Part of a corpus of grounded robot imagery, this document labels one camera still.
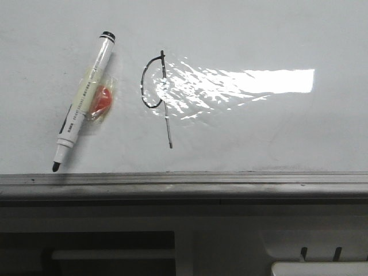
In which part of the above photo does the white whiteboard marker with tape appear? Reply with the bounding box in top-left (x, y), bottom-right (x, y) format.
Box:
top-left (52, 31), bottom-right (116, 173)

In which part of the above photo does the white base unit below board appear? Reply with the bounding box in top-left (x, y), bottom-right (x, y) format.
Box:
top-left (1, 204), bottom-right (367, 275)

